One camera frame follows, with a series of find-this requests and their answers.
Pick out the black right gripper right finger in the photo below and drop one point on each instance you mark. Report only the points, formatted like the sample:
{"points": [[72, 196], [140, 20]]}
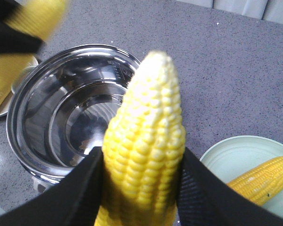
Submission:
{"points": [[204, 200]]}

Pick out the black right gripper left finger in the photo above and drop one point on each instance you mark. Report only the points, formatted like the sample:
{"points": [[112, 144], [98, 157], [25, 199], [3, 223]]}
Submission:
{"points": [[74, 201]]}

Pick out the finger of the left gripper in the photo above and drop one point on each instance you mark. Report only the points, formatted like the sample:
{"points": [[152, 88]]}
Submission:
{"points": [[12, 40]]}

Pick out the corn cob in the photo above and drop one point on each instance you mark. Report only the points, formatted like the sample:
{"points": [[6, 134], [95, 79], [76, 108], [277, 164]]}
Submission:
{"points": [[262, 183], [143, 148], [38, 18]]}

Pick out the light green plate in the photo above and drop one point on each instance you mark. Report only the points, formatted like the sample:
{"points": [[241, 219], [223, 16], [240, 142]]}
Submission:
{"points": [[233, 156]]}

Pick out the white plate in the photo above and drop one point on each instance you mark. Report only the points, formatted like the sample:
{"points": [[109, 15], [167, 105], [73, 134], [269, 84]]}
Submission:
{"points": [[24, 73]]}

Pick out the green electric cooking pot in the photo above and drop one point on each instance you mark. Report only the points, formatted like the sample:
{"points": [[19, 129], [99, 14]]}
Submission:
{"points": [[61, 109]]}

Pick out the grey curtain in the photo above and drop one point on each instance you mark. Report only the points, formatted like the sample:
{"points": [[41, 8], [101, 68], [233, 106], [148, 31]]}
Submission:
{"points": [[269, 10]]}

